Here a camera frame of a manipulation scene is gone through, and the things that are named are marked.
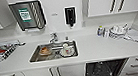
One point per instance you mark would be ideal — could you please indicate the dish drying rack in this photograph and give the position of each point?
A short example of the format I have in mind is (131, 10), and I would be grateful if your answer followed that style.
(9, 49)

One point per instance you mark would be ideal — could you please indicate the orange food container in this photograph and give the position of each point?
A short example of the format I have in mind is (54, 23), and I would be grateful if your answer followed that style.
(44, 51)

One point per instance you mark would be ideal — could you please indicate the white cup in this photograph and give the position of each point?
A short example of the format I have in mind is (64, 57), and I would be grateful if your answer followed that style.
(115, 29)

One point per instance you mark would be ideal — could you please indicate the steel paper towel dispenser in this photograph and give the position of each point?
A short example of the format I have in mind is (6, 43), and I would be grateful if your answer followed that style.
(27, 14)

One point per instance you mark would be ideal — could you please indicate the white wall outlet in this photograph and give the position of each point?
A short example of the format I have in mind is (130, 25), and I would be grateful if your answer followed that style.
(83, 24)

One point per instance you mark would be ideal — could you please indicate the chrome sink pump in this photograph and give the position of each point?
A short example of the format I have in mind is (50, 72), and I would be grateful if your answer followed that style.
(66, 38)

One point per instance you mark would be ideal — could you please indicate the stack of white plates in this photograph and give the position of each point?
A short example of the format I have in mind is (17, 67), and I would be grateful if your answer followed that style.
(118, 35)

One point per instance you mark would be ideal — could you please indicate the white plate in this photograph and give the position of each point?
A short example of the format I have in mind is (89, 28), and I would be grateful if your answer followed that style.
(72, 52)

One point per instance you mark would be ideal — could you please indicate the black soap dispenser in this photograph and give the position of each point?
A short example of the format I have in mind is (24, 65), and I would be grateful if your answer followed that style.
(70, 15)

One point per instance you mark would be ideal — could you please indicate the small white bottle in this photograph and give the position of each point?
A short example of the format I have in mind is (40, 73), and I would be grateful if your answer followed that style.
(105, 32)

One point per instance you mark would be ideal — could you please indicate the stainless steel sink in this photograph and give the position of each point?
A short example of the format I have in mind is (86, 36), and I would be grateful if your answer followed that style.
(35, 59)

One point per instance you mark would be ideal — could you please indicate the sink drain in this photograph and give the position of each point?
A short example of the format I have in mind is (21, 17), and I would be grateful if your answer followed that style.
(57, 53)

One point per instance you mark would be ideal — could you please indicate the chrome faucet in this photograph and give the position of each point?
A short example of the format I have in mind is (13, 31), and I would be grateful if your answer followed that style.
(53, 37)

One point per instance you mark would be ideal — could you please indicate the dish soap bottle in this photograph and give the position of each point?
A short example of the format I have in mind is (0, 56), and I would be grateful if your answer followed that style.
(99, 31)

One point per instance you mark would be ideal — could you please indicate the white mug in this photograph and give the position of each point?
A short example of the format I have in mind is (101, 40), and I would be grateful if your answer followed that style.
(66, 48)

